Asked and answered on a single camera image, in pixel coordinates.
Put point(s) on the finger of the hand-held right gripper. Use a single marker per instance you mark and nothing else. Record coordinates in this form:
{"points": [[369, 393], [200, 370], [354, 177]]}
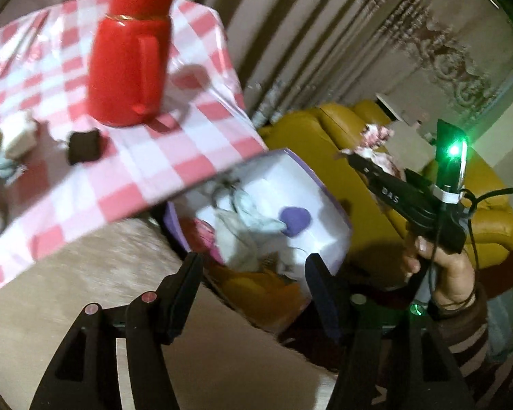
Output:
{"points": [[367, 168]]}

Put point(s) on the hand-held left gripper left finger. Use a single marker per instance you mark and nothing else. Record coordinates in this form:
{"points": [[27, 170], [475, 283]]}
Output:
{"points": [[184, 303]]}

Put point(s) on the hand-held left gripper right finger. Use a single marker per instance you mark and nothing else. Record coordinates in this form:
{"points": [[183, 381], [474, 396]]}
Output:
{"points": [[325, 307]]}

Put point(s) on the pink white floral cloth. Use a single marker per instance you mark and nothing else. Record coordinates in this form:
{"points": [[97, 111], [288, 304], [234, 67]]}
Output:
{"points": [[374, 136]]}

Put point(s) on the light blue terry towel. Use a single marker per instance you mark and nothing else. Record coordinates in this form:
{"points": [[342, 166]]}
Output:
{"points": [[260, 222]]}

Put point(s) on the white tissue packet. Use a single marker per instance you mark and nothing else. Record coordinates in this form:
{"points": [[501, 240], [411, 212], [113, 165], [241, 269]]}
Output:
{"points": [[19, 134]]}

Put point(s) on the person's right forearm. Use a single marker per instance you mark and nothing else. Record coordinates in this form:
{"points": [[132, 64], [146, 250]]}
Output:
{"points": [[470, 341]]}

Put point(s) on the person's right hand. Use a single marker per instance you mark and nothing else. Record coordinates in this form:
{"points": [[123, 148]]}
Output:
{"points": [[449, 273]]}

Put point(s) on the orange yellow bag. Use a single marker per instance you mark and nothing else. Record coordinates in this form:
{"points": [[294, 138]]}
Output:
{"points": [[248, 286]]}

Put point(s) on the yellow sofa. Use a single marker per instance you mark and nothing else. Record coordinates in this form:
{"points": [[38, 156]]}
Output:
{"points": [[308, 136]]}

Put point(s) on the red white checked tablecloth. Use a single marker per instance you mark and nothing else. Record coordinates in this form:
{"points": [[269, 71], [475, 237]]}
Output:
{"points": [[154, 158]]}

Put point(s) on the small black block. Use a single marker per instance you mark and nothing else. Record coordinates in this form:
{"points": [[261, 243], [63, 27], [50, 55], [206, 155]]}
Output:
{"points": [[83, 147]]}

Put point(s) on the small light blue cloth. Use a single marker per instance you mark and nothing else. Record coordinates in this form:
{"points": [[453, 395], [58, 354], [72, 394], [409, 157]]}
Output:
{"points": [[4, 166]]}

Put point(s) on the red thermos jug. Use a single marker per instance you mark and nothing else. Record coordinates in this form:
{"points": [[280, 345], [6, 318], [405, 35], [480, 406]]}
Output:
{"points": [[119, 72]]}

